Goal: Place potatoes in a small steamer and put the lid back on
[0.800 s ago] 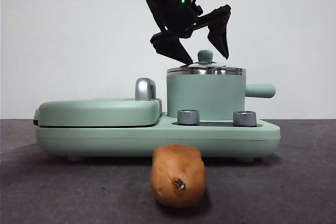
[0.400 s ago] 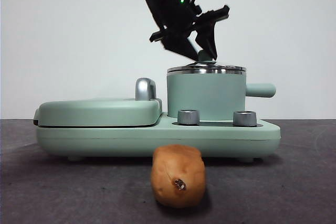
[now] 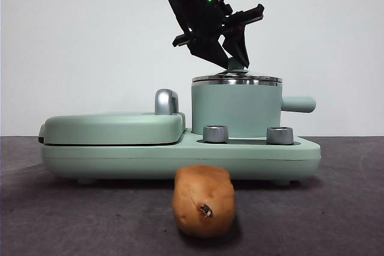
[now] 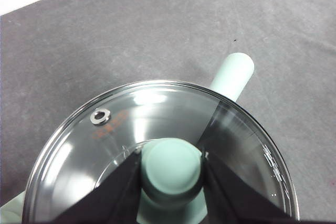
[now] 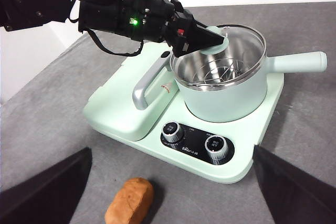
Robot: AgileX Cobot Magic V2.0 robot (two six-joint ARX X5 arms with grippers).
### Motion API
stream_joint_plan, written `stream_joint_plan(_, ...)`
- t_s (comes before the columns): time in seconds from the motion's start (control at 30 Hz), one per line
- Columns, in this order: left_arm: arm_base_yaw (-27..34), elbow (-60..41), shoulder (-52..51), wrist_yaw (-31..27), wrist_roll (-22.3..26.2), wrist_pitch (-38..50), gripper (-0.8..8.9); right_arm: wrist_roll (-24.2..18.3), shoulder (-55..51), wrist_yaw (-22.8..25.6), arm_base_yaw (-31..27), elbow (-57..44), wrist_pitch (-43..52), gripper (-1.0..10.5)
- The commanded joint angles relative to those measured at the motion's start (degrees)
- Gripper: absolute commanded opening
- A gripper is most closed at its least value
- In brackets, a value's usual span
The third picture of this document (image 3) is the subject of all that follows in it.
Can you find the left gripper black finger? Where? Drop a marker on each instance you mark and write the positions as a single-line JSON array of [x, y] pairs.
[[238, 46], [210, 50]]

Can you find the glass pot lid green knob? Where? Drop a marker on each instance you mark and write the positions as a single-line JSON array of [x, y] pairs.
[[237, 79]]

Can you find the brown potato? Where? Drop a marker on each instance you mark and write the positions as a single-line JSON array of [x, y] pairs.
[[198, 199]]

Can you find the mint green hinged grill lid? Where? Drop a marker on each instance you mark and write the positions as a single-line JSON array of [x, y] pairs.
[[111, 128]]

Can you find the silver control knob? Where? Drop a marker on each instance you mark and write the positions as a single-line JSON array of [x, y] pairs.
[[279, 135], [215, 134]]

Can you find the mint green breakfast machine base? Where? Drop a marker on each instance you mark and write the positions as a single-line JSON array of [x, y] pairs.
[[150, 160]]

